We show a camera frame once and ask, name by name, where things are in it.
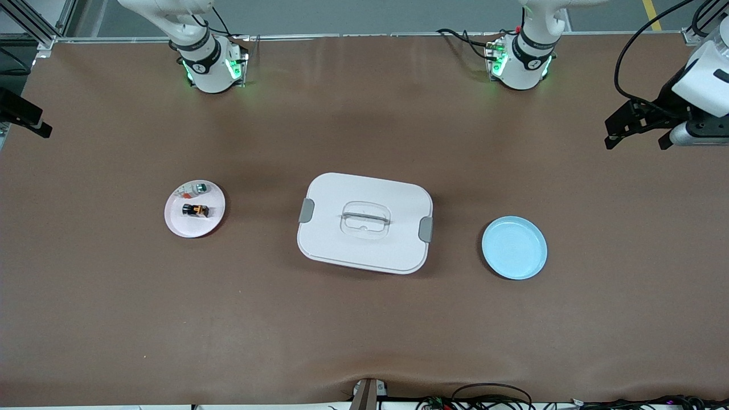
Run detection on white lidded storage box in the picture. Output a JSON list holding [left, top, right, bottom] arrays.
[[296, 172, 435, 276]]

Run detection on light blue round plate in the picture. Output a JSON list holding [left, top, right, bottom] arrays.
[[481, 215, 548, 281]]

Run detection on pink round plate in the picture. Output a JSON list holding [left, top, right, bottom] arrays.
[[164, 179, 227, 239]]

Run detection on aluminium frame post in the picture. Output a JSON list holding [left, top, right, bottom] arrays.
[[0, 0, 77, 51], [682, 0, 729, 46]]

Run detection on black arm base cables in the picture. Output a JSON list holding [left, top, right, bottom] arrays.
[[436, 26, 502, 60]]

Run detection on silver table edge rail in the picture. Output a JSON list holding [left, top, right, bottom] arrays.
[[54, 31, 693, 43]]

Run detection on tangled black cable bundle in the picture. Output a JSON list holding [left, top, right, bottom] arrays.
[[416, 395, 729, 410]]

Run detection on black looped cable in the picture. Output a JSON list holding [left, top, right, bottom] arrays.
[[453, 383, 533, 410]]

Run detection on silver table edge bracket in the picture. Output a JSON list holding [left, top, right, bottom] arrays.
[[353, 380, 389, 397]]

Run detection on brown camera stand pole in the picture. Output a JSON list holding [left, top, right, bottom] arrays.
[[349, 379, 379, 410]]

